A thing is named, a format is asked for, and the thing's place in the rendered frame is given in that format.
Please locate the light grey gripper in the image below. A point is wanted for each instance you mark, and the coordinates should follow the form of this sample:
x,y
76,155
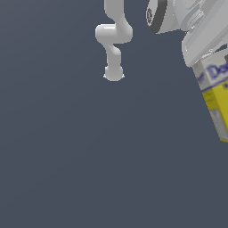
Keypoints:
x,y
199,43

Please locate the white and yellow sugar box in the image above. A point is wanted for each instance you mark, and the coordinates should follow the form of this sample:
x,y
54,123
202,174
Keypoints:
x,y
216,98

